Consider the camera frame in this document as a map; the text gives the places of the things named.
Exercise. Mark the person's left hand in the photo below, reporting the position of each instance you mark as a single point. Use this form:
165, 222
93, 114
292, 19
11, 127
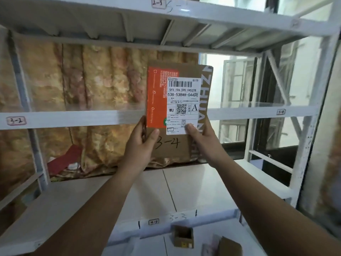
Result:
135, 154

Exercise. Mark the person's right hand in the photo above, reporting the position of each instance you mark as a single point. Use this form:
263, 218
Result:
210, 149

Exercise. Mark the person's right thumb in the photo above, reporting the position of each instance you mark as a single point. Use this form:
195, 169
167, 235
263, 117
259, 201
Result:
192, 130

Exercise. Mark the person's left thumb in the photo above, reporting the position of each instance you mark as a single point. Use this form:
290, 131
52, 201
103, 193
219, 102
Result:
153, 137

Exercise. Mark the brown cardboard parcel with label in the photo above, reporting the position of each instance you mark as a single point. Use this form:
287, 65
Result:
173, 151

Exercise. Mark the person's right forearm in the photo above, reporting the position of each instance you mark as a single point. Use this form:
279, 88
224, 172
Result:
266, 213

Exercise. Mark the person's left forearm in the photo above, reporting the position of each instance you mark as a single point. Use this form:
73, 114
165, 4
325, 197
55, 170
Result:
96, 213

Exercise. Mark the golden patterned curtain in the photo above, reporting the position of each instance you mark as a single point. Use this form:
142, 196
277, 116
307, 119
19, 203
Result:
106, 82
330, 183

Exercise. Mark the white metal shelf rack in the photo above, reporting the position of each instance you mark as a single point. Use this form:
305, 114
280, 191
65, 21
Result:
80, 118

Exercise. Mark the white shelf label sticker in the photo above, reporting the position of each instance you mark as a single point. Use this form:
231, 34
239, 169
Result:
158, 2
153, 222
16, 121
281, 111

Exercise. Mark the red bag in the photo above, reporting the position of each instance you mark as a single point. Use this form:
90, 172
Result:
65, 159

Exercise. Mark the small open cardboard box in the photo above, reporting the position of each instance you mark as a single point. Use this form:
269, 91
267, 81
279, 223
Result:
183, 235

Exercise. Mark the brown cardboard box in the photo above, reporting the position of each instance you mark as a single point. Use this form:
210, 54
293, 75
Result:
230, 247

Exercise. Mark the window with dark frame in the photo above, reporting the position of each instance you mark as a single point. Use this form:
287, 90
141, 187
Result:
259, 142

